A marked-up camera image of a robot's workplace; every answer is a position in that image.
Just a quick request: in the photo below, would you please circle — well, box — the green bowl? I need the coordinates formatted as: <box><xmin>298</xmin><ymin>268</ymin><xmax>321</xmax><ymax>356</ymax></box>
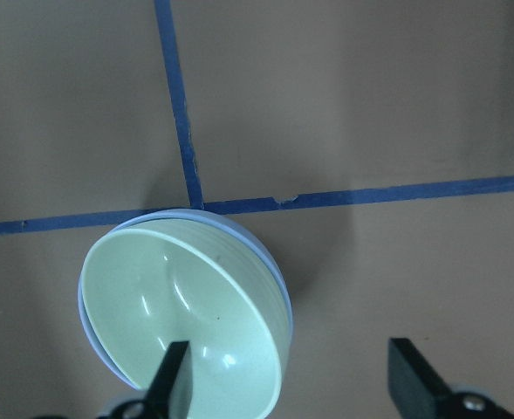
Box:
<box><xmin>80</xmin><ymin>219</ymin><xmax>292</xmax><ymax>418</ymax></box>

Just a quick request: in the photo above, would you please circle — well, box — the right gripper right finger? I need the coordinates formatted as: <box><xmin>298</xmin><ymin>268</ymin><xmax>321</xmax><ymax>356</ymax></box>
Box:
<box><xmin>387</xmin><ymin>338</ymin><xmax>514</xmax><ymax>419</ymax></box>

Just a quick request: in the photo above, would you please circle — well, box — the blue bowl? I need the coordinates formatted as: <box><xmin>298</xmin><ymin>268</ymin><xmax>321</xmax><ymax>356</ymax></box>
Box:
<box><xmin>77</xmin><ymin>209</ymin><xmax>293</xmax><ymax>390</ymax></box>

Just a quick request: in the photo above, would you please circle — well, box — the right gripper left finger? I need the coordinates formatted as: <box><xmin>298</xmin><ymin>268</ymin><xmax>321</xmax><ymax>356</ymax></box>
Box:
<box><xmin>96</xmin><ymin>341</ymin><xmax>193</xmax><ymax>418</ymax></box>

